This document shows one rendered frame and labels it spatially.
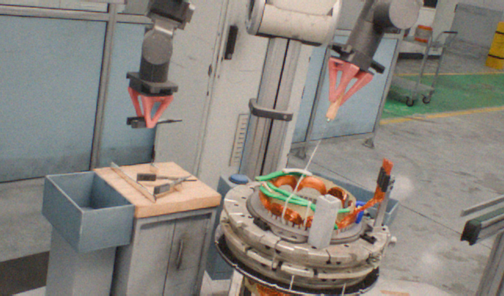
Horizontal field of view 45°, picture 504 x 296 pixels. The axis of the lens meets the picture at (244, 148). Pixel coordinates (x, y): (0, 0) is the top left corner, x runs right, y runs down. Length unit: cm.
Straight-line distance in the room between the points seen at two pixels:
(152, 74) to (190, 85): 228
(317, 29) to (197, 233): 59
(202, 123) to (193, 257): 215
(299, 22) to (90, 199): 65
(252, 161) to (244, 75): 190
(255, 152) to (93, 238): 60
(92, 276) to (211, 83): 225
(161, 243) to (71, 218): 20
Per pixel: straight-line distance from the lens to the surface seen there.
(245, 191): 125
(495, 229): 263
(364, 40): 113
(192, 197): 125
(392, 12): 108
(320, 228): 107
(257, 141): 161
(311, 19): 153
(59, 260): 128
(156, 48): 114
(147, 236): 123
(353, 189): 153
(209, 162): 354
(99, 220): 116
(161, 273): 131
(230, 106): 350
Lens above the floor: 157
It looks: 18 degrees down
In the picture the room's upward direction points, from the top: 11 degrees clockwise
